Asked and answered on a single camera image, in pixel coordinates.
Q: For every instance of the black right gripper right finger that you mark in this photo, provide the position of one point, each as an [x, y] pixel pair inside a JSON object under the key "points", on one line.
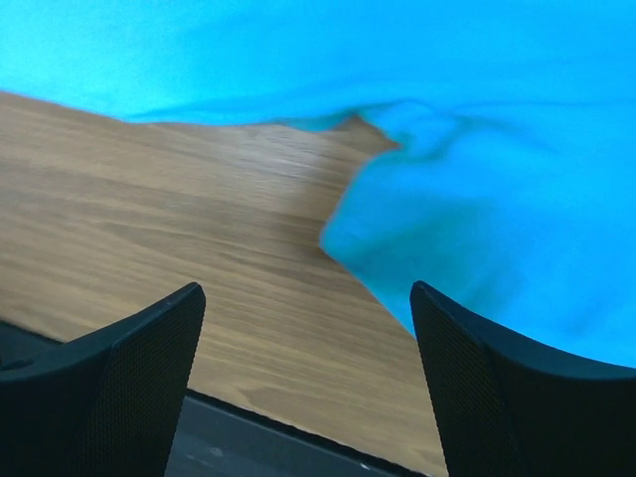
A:
{"points": [[507, 405]]}

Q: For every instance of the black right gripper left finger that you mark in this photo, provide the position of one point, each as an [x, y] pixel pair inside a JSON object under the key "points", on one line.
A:
{"points": [[104, 404]]}

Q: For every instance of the bright cyan t-shirt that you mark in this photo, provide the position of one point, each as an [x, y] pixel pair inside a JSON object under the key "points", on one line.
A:
{"points": [[512, 188]]}

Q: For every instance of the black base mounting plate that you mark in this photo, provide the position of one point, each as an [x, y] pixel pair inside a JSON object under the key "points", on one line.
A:
{"points": [[215, 438]]}

